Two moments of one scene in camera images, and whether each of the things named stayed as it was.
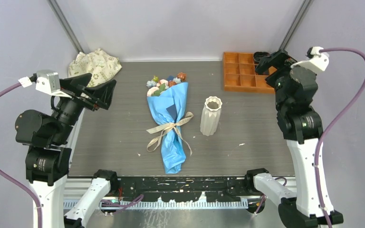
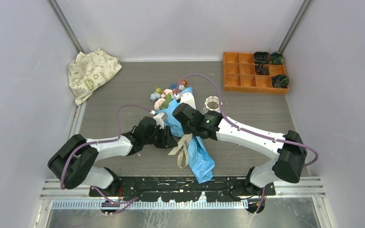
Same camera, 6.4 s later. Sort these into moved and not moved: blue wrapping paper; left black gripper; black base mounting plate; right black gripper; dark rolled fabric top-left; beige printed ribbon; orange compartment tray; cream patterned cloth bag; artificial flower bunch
Moved: left black gripper; artificial flower bunch; blue wrapping paper; beige printed ribbon; right black gripper
Not moved: dark rolled fabric top-left; black base mounting plate; cream patterned cloth bag; orange compartment tray
